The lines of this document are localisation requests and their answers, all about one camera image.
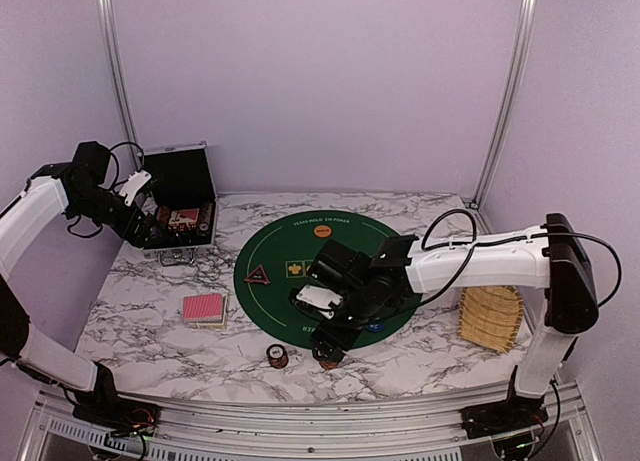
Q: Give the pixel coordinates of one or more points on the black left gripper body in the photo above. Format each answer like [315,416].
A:
[122,226]

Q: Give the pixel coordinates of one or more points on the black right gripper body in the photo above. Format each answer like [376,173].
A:
[361,311]

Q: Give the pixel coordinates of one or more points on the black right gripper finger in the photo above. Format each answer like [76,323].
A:
[336,356]
[321,353]

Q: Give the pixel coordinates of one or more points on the red five chip stack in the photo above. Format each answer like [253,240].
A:
[329,365]

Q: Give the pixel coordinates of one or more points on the black hundred chip stack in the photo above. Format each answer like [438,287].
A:
[277,356]

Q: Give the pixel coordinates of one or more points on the orange big blind button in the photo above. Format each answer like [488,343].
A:
[322,231]

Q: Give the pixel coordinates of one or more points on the triangular all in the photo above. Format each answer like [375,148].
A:
[257,276]

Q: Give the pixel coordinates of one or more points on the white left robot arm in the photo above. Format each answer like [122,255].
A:
[40,270]

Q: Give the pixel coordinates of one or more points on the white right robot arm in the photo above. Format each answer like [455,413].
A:
[548,257]

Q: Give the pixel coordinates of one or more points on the chip row in case left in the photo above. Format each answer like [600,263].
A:
[163,214]

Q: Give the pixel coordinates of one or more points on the chip row in case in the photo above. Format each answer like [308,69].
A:
[205,217]
[163,214]

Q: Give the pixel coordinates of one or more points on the boxed card deck in case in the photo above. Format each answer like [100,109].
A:
[183,220]

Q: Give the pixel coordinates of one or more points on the aluminium poker case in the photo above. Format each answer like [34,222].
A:
[181,179]

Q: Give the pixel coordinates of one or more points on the chip row in case right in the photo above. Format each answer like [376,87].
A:
[205,217]

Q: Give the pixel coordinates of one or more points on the round green poker mat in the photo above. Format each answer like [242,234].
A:
[286,248]

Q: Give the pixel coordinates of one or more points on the red playing card deck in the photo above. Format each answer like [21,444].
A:
[188,308]

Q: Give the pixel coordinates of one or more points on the woven bamboo basket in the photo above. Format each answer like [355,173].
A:
[491,316]

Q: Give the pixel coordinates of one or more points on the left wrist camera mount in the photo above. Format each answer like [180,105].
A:
[133,185]

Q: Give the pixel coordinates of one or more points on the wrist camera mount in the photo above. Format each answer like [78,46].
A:
[133,185]
[320,299]

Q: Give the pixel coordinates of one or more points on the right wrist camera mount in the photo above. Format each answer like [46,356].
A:
[320,299]

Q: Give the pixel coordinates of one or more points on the aluminium front rail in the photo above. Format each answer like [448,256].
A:
[426,427]

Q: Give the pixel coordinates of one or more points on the aluminium frame post left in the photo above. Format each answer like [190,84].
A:
[108,26]

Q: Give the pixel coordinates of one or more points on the aluminium frame post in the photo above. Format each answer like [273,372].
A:
[517,66]
[108,26]

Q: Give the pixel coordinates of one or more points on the aluminium frame post right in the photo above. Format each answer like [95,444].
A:
[517,66]

